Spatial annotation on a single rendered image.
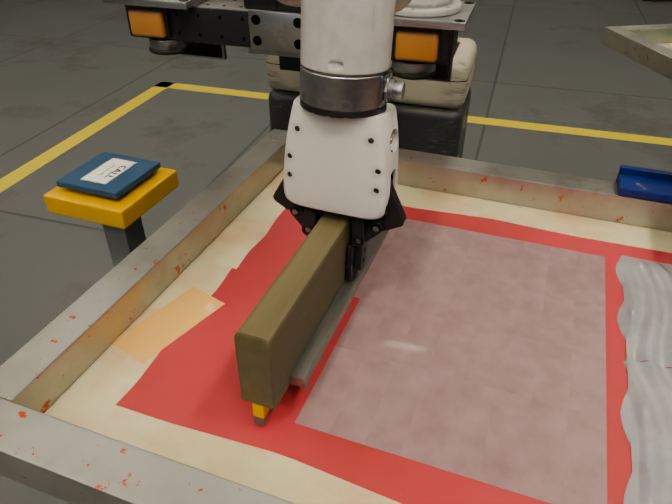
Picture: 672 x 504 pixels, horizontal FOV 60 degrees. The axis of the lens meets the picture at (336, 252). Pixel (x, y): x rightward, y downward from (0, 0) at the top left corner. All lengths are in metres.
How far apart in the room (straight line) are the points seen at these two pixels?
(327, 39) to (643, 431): 0.40
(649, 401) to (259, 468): 0.33
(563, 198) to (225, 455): 0.52
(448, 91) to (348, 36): 1.06
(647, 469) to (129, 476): 0.38
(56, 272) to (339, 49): 2.09
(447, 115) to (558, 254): 0.88
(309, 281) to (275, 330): 0.06
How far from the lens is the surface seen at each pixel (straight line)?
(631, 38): 1.51
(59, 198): 0.86
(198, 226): 0.67
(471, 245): 0.70
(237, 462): 0.48
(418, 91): 1.53
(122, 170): 0.86
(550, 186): 0.78
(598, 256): 0.73
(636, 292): 0.68
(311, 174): 0.52
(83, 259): 2.49
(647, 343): 0.62
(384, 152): 0.50
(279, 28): 1.00
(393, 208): 0.53
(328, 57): 0.47
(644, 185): 0.80
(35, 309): 2.31
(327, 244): 0.51
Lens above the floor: 1.34
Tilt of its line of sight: 35 degrees down
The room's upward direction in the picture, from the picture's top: straight up
